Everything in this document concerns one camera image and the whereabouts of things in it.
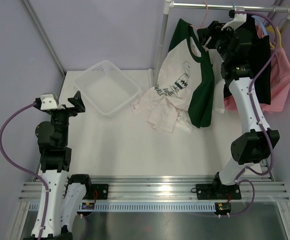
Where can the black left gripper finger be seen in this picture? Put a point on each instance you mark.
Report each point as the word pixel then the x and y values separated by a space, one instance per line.
pixel 37 103
pixel 77 103

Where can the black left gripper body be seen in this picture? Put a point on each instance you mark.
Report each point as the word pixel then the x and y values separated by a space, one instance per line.
pixel 63 116

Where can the blue hanger under black shirt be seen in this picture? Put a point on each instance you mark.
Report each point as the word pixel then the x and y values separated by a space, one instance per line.
pixel 260 24

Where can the pink t shirt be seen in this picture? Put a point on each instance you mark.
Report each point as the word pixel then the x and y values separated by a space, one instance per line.
pixel 273 84

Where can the white slotted cable duct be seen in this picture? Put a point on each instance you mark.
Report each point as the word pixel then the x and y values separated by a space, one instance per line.
pixel 197 207

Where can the metal clothes rack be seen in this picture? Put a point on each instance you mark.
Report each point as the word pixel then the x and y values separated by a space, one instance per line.
pixel 170 4

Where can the green and white raglan shirt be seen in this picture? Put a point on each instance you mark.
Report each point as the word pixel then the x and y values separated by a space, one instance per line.
pixel 185 87

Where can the yellow hanger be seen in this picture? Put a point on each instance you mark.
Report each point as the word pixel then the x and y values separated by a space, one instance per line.
pixel 277 43

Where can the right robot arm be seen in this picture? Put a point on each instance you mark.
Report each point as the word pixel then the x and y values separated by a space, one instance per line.
pixel 256 143

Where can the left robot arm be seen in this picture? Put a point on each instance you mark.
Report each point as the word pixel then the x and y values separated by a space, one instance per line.
pixel 62 195

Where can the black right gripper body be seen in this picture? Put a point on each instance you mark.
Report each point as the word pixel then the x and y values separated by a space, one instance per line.
pixel 220 39

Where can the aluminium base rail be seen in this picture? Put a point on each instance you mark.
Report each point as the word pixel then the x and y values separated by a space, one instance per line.
pixel 154 181

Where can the white tank top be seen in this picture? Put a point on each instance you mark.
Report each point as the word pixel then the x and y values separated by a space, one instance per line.
pixel 218 100

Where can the pink wire hanger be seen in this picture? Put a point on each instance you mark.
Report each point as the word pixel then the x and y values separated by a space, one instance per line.
pixel 203 21

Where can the white plastic basket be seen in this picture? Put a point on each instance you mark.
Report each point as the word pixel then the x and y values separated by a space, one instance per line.
pixel 107 88

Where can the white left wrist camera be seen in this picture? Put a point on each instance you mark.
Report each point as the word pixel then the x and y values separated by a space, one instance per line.
pixel 49 101

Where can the aluminium corner frame post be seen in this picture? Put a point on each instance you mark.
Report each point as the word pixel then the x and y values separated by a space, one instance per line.
pixel 44 37

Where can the black t shirt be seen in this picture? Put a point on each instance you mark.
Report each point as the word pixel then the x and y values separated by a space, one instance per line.
pixel 246 52

